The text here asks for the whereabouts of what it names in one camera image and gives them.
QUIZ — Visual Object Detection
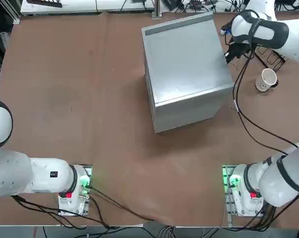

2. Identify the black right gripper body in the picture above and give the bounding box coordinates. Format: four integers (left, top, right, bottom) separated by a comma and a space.
225, 42, 250, 64

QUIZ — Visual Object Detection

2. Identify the white cup with black handle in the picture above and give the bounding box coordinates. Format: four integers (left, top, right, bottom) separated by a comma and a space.
254, 68, 279, 92

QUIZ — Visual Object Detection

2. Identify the gray drawer cabinet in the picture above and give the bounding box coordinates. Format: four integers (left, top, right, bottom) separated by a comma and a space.
141, 11, 236, 134

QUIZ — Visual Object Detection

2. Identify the black slotted bar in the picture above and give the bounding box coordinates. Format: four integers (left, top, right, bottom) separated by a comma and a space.
26, 0, 63, 8

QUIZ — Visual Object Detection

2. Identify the black wire cup holder rack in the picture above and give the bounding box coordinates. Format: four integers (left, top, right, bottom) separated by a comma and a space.
254, 46, 288, 72

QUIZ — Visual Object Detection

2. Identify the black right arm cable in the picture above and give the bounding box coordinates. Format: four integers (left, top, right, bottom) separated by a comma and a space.
232, 43, 299, 156

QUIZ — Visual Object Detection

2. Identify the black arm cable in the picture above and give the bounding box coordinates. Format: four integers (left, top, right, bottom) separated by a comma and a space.
232, 43, 299, 156
88, 185, 157, 223

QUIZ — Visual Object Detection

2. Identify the aluminium frame post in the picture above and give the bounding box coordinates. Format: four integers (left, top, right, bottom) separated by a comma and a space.
151, 0, 163, 20

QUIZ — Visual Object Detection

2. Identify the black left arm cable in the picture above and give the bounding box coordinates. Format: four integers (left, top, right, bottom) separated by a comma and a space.
88, 185, 157, 223

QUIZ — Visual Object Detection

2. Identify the aluminium frame rail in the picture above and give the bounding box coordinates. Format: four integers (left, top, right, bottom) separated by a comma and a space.
5, 0, 22, 24

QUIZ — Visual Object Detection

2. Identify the black cable bundle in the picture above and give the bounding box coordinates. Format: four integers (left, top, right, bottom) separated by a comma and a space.
10, 194, 115, 230

